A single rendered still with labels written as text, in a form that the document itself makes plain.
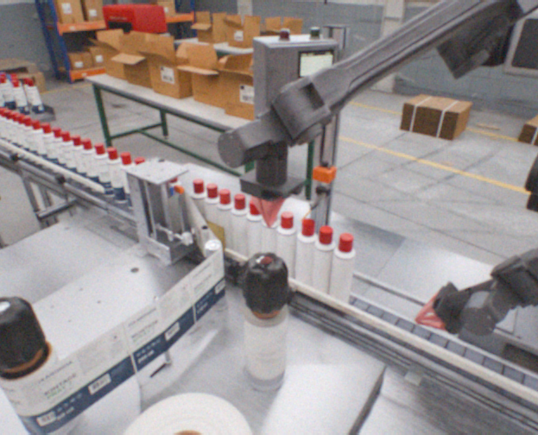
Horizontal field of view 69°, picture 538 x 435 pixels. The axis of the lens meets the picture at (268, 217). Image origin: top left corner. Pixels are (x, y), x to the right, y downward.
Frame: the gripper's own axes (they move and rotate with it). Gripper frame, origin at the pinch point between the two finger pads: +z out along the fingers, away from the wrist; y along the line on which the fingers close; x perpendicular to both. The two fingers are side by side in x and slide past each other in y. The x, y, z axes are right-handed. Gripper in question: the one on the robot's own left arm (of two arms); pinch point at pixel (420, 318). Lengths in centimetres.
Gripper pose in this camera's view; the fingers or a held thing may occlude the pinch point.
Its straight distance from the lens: 96.4
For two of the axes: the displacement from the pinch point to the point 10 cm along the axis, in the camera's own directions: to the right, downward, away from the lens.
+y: -5.9, 4.2, -6.9
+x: 6.2, 7.9, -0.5
